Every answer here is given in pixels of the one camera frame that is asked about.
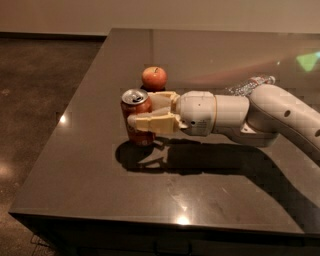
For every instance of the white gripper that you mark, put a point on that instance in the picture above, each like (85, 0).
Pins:
(197, 111)

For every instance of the red coke can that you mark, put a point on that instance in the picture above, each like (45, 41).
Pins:
(133, 103)

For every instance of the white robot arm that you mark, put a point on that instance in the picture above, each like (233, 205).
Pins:
(255, 120)

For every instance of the red apple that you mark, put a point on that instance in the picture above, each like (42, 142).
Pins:
(154, 78)

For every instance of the clear plastic water bottle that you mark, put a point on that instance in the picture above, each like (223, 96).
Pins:
(246, 88)

